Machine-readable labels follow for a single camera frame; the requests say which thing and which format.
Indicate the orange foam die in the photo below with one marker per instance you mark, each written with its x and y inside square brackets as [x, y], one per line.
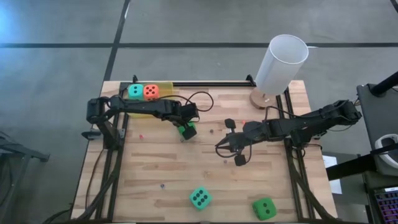
[151, 91]

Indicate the black beam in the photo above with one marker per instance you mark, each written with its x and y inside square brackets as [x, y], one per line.
[351, 166]

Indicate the green foam die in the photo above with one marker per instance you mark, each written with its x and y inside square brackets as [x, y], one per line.
[181, 129]
[259, 214]

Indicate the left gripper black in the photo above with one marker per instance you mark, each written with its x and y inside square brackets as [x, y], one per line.
[189, 112]

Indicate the dark grey cart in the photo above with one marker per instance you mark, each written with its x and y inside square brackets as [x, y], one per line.
[379, 118]

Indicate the white shade table lamp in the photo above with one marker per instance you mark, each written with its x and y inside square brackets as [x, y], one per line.
[280, 68]

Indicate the white paper sheet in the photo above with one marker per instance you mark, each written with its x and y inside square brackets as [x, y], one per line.
[330, 161]

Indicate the yellow translucent plastic bin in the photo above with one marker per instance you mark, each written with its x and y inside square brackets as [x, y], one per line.
[166, 90]

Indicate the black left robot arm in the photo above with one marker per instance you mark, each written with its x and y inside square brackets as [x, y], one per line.
[140, 107]

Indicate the teal foam die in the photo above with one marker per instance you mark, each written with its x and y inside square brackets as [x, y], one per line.
[201, 196]
[132, 96]

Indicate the grey metal stand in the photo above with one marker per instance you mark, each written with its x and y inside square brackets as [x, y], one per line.
[28, 150]

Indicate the black pole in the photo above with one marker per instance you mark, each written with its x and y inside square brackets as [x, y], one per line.
[385, 83]

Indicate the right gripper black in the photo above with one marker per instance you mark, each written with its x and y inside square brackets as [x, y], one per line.
[255, 132]

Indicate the keyboard with coloured keys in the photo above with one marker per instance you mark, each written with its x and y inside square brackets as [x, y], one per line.
[388, 205]

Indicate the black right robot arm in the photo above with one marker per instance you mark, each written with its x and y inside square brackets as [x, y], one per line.
[311, 124]

